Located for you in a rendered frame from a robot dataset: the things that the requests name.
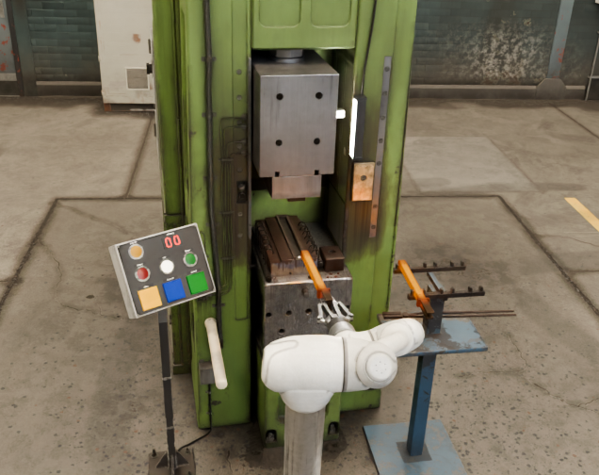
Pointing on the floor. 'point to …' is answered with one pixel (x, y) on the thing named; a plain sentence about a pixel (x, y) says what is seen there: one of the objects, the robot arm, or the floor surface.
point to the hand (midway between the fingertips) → (326, 299)
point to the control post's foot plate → (157, 463)
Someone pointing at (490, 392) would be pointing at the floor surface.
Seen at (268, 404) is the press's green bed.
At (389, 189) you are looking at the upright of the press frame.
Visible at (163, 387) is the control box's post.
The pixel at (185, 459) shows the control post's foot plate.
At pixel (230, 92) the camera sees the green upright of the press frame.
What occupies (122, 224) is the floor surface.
